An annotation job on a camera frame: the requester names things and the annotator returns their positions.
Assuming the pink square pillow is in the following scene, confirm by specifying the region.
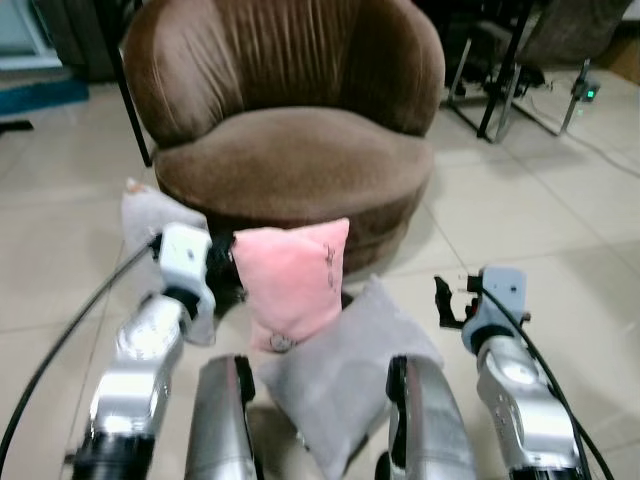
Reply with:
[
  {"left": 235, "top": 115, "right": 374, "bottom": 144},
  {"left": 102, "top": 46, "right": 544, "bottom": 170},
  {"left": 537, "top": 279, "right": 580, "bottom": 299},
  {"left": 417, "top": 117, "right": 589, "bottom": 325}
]
[{"left": 232, "top": 218, "right": 352, "bottom": 354}]

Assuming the small grey pillow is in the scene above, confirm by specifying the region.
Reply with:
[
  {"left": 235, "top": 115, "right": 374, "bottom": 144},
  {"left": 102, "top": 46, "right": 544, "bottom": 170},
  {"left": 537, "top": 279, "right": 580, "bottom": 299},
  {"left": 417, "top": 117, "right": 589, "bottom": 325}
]
[{"left": 121, "top": 178, "right": 217, "bottom": 347}]

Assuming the silver left robot leg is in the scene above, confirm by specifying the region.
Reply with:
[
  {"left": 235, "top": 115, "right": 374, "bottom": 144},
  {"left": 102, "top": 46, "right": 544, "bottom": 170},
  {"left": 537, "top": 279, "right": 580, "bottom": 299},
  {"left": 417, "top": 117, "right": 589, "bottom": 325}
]
[{"left": 184, "top": 354, "right": 264, "bottom": 480}]

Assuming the device with green light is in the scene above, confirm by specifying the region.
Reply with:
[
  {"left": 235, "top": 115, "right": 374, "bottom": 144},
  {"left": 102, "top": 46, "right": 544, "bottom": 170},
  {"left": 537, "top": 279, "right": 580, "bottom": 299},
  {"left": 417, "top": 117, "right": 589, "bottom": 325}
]
[{"left": 560, "top": 60, "right": 603, "bottom": 137}]

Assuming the brown cardboard box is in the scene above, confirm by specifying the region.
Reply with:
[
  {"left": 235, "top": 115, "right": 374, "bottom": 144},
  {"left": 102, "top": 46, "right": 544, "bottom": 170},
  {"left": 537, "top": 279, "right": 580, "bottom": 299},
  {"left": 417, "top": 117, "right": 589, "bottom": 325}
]
[{"left": 598, "top": 32, "right": 640, "bottom": 87}]

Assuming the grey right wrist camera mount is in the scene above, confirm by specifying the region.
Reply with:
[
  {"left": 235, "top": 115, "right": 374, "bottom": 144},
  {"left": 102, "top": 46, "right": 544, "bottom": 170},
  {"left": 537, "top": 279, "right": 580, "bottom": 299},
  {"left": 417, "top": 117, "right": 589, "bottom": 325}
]
[{"left": 461, "top": 265, "right": 529, "bottom": 353}]

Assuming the white floor cable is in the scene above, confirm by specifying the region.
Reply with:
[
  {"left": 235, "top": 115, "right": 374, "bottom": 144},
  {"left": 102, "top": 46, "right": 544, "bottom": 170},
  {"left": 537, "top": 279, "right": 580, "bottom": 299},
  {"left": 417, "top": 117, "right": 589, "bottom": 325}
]
[{"left": 540, "top": 112, "right": 640, "bottom": 179}]

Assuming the black slanted pole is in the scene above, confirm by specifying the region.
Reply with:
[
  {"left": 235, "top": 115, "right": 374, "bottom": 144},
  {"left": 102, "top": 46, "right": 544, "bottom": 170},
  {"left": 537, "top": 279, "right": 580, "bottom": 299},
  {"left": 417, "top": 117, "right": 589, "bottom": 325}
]
[{"left": 94, "top": 0, "right": 154, "bottom": 168}]

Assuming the silver robot leg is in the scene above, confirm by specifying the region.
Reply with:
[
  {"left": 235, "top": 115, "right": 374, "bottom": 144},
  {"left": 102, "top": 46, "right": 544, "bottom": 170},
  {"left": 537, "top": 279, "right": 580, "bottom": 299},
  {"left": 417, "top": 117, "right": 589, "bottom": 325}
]
[
  {"left": 374, "top": 354, "right": 480, "bottom": 480},
  {"left": 184, "top": 354, "right": 264, "bottom": 480}
]

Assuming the large grey pillow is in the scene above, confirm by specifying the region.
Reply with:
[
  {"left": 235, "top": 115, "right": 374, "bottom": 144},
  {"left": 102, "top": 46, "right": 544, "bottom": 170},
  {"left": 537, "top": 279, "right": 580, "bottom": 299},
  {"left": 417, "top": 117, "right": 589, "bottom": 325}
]
[{"left": 255, "top": 275, "right": 445, "bottom": 480}]

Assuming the silver right robot leg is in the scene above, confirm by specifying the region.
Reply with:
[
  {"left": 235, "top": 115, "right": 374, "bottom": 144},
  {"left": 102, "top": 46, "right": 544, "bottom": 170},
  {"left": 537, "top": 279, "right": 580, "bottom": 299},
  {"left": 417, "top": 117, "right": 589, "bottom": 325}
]
[{"left": 374, "top": 354, "right": 480, "bottom": 480}]

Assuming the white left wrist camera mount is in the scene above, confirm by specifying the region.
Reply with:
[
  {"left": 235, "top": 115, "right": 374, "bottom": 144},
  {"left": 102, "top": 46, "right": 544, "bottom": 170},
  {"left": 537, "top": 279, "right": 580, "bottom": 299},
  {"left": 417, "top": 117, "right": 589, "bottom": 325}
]
[{"left": 157, "top": 222, "right": 215, "bottom": 302}]

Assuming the brown velvet round sofa chair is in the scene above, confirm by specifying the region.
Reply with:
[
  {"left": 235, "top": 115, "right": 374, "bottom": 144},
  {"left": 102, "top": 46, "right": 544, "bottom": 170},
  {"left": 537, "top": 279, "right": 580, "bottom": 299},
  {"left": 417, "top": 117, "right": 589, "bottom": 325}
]
[{"left": 120, "top": 0, "right": 447, "bottom": 277}]

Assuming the black metal frame stand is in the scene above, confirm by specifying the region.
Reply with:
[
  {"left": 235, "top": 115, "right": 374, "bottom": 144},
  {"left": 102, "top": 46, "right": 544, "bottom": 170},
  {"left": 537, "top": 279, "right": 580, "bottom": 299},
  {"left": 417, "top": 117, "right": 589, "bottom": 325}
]
[{"left": 443, "top": 0, "right": 603, "bottom": 143}]

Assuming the teal floor mat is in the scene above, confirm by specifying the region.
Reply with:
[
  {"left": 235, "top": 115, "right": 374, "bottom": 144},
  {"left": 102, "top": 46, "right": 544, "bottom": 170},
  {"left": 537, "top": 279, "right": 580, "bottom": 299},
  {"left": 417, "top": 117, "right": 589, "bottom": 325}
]
[{"left": 0, "top": 78, "right": 91, "bottom": 118}]

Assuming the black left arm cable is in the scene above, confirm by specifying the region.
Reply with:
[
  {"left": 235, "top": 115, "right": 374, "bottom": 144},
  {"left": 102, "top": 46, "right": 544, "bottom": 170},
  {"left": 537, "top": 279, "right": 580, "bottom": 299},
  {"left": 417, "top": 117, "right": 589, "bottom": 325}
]
[{"left": 0, "top": 234, "right": 163, "bottom": 473}]

